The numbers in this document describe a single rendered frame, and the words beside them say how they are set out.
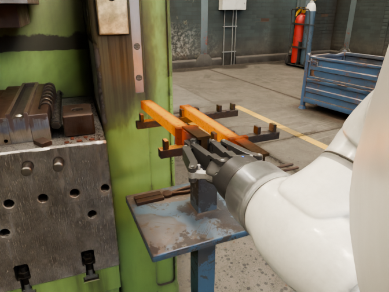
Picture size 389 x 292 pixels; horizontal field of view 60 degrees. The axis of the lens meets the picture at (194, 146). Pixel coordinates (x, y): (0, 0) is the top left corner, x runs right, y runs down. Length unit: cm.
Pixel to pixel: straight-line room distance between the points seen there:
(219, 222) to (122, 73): 56
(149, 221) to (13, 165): 39
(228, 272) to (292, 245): 153
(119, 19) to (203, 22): 667
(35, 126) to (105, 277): 55
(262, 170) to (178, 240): 49
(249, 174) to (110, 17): 78
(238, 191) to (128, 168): 86
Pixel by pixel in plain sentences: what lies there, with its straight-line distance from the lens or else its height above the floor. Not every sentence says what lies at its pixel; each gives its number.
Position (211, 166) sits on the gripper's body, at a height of 104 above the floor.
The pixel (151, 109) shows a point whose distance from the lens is 87.
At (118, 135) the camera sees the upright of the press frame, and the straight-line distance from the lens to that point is 119.
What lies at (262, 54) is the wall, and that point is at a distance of 867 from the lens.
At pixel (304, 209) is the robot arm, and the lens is 34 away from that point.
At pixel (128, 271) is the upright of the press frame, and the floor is 25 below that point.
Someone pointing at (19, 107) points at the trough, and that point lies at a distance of 113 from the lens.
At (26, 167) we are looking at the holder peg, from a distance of 96.
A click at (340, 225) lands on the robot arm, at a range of 33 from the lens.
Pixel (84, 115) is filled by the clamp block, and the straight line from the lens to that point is 101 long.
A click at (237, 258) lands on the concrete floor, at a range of 194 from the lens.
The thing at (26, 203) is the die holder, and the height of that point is 76.
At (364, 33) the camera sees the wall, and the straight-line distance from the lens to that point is 947.
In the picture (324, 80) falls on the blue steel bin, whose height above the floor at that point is 43.
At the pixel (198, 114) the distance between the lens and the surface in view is 92.
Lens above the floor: 126
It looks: 23 degrees down
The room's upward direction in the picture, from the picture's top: straight up
